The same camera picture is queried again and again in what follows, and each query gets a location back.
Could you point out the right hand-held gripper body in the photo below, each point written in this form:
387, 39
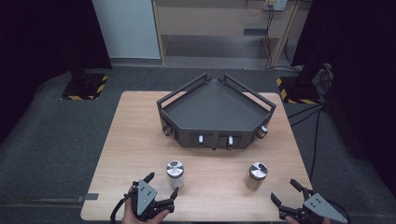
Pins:
320, 207

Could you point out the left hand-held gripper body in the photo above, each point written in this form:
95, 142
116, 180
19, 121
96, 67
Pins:
146, 196

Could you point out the white powder spice jar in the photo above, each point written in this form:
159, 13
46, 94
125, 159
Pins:
175, 174

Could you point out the brown powder spice jar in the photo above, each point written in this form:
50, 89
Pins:
256, 175

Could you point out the dark grey corner rack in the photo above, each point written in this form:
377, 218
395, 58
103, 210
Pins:
214, 109

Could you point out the person's right hand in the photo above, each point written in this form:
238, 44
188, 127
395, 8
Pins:
291, 221

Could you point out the person's left hand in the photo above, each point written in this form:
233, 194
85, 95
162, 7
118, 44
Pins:
127, 214

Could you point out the grey tape strip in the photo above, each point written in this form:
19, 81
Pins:
88, 197

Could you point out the striped black stand base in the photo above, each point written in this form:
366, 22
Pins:
84, 87
299, 91

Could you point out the black curtain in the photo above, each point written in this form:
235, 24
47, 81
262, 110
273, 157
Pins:
37, 46
361, 77

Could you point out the white panel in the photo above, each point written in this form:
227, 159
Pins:
126, 28

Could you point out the grey flat plate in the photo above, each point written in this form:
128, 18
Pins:
255, 31

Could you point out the wooden shelf unit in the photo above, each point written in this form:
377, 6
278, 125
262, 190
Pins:
214, 21

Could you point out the white wall socket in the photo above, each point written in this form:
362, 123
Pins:
276, 4

